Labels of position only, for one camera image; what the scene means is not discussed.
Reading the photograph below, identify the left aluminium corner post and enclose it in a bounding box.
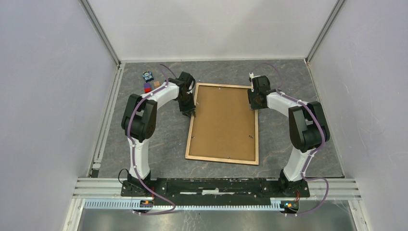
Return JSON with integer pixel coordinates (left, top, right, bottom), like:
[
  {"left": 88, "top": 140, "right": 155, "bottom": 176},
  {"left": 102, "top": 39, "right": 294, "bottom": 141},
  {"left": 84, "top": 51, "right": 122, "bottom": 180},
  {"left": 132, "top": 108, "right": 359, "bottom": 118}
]
[{"left": 79, "top": 0, "right": 121, "bottom": 66}]

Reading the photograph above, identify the purple and red block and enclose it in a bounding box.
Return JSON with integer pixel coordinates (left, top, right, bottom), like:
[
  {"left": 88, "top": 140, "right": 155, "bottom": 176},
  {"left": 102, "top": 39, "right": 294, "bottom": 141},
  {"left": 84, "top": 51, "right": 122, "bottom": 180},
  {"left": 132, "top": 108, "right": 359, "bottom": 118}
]
[{"left": 143, "top": 82, "right": 152, "bottom": 93}]

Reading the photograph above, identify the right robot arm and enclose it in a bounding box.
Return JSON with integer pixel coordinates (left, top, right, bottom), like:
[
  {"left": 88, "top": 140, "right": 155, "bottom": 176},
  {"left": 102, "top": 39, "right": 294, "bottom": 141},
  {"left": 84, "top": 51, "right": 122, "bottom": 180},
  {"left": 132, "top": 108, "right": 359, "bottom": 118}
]
[{"left": 247, "top": 73, "right": 330, "bottom": 196}]

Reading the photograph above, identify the aluminium corner post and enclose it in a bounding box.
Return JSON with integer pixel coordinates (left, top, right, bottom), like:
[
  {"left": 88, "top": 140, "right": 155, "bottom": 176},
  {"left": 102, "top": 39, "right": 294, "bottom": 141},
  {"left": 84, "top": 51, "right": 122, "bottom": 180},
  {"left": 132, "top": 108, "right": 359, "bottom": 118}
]
[
  {"left": 305, "top": 0, "right": 346, "bottom": 65},
  {"left": 79, "top": 0, "right": 121, "bottom": 66}
]

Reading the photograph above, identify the right aluminium corner post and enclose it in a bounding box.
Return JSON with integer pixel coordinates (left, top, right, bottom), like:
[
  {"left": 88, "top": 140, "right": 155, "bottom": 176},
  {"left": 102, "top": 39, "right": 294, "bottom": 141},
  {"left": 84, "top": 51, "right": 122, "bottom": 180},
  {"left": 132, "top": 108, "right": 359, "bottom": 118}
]
[{"left": 305, "top": 0, "right": 346, "bottom": 65}]

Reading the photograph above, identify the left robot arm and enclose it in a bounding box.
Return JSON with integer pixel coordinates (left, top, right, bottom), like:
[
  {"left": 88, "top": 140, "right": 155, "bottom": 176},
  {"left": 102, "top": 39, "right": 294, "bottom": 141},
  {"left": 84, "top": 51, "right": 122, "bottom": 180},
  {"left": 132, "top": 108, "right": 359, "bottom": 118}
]
[{"left": 121, "top": 72, "right": 196, "bottom": 196}]

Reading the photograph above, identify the white toothed cable duct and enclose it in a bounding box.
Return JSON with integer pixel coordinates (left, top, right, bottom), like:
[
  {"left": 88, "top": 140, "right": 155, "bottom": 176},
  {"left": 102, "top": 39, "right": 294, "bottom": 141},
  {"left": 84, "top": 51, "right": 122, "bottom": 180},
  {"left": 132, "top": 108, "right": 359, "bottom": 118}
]
[{"left": 84, "top": 199, "right": 297, "bottom": 212}]

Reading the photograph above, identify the brown backing board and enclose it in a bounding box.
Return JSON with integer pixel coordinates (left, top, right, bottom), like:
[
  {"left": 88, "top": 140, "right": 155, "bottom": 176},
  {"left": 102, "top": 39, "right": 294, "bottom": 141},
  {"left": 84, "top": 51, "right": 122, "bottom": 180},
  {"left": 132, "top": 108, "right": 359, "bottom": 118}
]
[{"left": 189, "top": 86, "right": 256, "bottom": 162}]

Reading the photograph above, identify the wooden picture frame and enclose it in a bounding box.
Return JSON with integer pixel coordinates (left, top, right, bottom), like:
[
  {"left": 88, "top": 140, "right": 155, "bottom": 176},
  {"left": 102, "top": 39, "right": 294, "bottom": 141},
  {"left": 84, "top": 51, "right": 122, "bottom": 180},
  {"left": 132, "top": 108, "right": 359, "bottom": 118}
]
[{"left": 185, "top": 83, "right": 259, "bottom": 166}]

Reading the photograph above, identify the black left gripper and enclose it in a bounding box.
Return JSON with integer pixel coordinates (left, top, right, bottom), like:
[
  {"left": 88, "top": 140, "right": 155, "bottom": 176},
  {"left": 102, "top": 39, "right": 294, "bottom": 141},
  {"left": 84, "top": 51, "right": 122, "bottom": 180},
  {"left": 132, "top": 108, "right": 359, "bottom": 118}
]
[{"left": 177, "top": 92, "right": 197, "bottom": 119}]

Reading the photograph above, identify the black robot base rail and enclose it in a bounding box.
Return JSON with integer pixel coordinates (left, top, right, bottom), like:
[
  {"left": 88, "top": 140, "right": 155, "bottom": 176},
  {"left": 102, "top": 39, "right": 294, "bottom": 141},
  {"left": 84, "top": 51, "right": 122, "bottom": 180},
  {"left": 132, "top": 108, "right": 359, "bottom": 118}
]
[{"left": 121, "top": 178, "right": 310, "bottom": 207}]

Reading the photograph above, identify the left aluminium side rail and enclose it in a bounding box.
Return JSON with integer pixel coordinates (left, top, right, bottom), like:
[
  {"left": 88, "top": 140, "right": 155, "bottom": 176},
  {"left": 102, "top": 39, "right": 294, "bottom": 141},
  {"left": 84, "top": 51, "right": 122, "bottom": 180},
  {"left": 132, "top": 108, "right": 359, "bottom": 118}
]
[{"left": 87, "top": 63, "right": 126, "bottom": 178}]

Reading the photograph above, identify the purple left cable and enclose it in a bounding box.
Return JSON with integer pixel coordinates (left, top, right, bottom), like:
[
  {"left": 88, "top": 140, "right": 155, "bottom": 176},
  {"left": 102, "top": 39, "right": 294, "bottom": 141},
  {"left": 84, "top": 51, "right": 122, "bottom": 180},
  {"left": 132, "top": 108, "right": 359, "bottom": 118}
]
[{"left": 127, "top": 64, "right": 177, "bottom": 217}]

